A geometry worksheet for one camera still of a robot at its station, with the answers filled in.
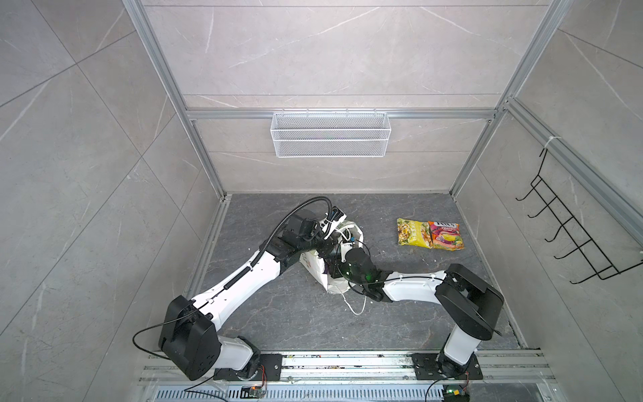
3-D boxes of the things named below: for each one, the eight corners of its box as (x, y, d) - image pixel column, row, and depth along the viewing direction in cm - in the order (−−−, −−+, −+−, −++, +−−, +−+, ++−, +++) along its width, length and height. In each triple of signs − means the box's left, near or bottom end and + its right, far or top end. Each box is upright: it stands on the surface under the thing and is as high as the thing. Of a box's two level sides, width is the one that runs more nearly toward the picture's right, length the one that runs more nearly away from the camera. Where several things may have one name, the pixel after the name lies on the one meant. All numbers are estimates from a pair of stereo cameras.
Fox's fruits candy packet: (433, 249, 102) (436, 244, 100) (428, 225, 110) (431, 221, 108) (462, 251, 102) (465, 247, 99) (455, 228, 110) (458, 223, 107)
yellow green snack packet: (397, 247, 103) (400, 239, 99) (396, 225, 111) (399, 218, 106) (430, 251, 102) (435, 243, 98) (427, 229, 109) (431, 221, 105)
